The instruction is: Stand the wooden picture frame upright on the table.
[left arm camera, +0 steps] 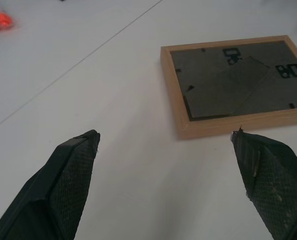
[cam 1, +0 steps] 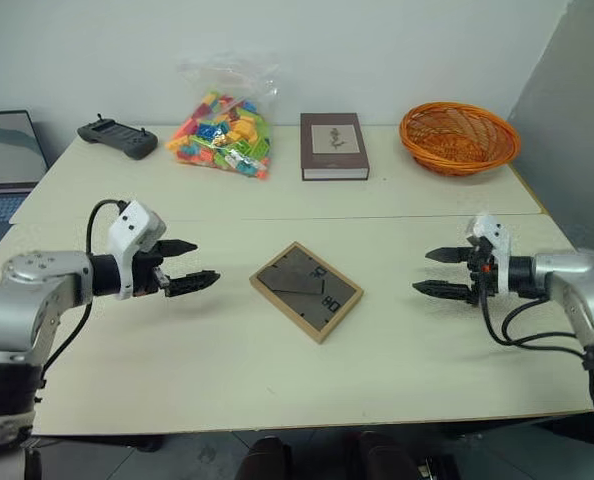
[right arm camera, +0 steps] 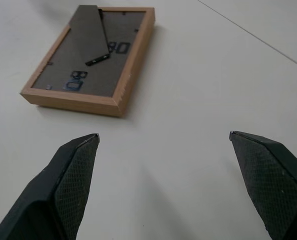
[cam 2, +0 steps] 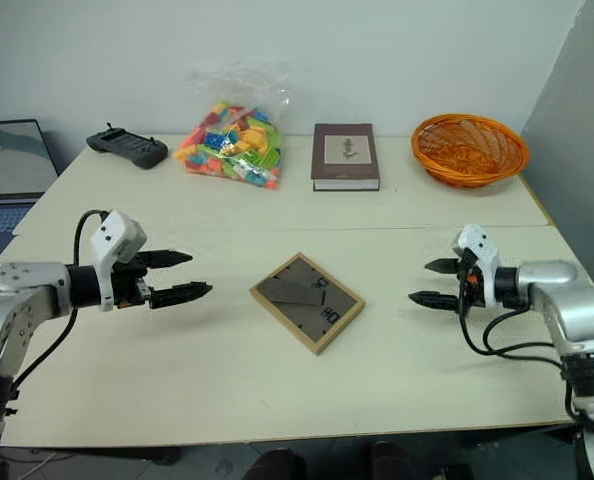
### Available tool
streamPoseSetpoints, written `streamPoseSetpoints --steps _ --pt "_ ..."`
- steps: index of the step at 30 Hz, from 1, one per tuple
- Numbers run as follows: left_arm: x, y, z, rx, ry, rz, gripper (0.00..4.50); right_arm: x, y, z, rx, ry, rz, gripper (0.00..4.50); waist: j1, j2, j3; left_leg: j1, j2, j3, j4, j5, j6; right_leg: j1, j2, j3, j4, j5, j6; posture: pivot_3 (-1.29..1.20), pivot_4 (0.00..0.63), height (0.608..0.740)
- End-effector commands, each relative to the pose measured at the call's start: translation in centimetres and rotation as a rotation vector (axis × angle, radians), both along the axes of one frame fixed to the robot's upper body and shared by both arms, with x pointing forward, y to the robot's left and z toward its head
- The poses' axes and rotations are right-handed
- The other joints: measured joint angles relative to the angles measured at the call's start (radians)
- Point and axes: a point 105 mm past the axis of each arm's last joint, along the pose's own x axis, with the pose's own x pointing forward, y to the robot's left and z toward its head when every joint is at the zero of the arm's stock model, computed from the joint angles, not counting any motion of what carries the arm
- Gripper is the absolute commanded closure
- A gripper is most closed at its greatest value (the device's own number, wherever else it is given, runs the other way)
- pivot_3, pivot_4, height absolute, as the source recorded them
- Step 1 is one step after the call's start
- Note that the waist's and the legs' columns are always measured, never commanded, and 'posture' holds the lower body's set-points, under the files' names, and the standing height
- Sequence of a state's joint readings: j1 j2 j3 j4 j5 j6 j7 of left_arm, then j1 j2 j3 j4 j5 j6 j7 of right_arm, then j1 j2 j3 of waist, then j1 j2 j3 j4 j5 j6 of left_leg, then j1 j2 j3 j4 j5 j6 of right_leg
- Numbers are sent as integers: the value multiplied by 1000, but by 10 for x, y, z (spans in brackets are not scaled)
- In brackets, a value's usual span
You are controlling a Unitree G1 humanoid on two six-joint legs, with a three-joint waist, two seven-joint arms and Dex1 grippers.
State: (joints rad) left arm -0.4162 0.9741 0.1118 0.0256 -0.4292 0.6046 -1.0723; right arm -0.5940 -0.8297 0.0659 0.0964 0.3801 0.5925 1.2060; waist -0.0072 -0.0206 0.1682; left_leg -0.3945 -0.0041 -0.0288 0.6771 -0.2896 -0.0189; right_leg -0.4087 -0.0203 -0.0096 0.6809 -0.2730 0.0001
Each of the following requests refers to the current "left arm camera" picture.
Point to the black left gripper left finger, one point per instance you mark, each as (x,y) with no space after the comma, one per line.
(63,185)

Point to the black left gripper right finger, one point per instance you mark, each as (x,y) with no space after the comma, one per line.
(271,180)

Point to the wooden picture frame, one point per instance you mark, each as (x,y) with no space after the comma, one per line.
(234,85)

